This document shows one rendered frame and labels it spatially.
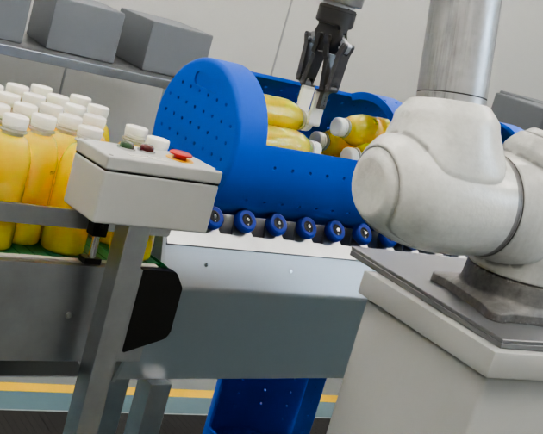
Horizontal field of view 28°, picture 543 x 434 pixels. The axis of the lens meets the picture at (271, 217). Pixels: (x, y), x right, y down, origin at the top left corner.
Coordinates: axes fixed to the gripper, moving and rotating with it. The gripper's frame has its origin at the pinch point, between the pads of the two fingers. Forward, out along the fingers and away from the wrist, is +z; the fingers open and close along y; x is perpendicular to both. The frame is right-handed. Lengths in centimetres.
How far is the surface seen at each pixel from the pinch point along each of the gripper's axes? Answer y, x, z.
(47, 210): -21, 61, 21
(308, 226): -10.7, 0.9, 21.5
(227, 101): -8.2, 25.3, 1.1
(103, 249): -15, 46, 29
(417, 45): 299, -312, -13
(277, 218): -10.0, 8.5, 20.9
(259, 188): -12.9, 16.7, 14.9
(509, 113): 205, -297, 7
